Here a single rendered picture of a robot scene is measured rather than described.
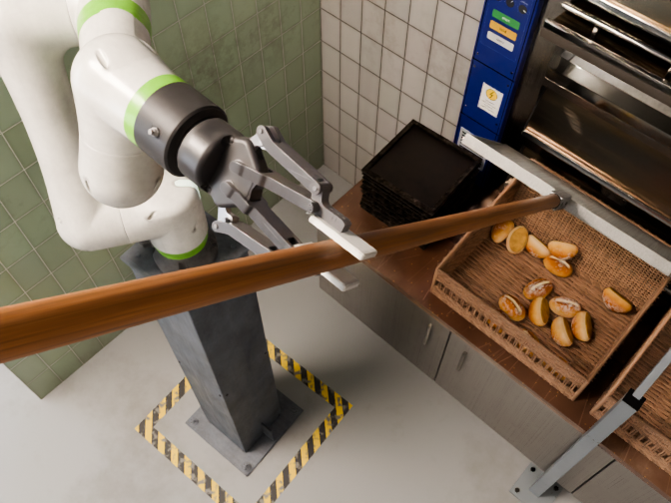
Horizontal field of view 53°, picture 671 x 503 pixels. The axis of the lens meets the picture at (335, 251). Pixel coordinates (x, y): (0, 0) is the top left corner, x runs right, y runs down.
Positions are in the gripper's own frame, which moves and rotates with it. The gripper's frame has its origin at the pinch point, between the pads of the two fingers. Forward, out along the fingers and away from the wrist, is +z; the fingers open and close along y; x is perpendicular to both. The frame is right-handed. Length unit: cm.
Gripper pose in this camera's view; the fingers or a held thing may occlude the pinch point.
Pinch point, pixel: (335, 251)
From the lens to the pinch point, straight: 67.8
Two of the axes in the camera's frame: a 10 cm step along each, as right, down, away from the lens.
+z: 7.3, 5.8, -3.5
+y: -4.5, 8.1, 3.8
